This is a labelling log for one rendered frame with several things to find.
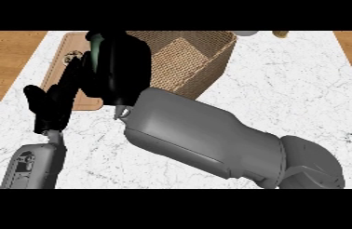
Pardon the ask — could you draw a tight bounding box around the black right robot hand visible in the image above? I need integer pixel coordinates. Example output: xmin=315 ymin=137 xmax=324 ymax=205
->
xmin=80 ymin=30 xmax=152 ymax=107

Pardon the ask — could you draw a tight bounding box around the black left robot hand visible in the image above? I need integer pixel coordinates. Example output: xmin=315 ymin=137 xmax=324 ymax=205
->
xmin=22 ymin=51 xmax=86 ymax=135

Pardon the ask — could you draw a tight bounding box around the tan placemat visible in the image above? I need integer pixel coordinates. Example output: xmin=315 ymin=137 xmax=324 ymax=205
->
xmin=40 ymin=32 xmax=105 ymax=112

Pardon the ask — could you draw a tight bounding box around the brown wicker basket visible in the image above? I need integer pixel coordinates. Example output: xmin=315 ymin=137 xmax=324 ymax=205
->
xmin=126 ymin=30 xmax=240 ymax=101

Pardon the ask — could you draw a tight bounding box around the grey rounded object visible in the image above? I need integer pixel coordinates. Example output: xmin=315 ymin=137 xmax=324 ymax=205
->
xmin=232 ymin=30 xmax=262 ymax=37

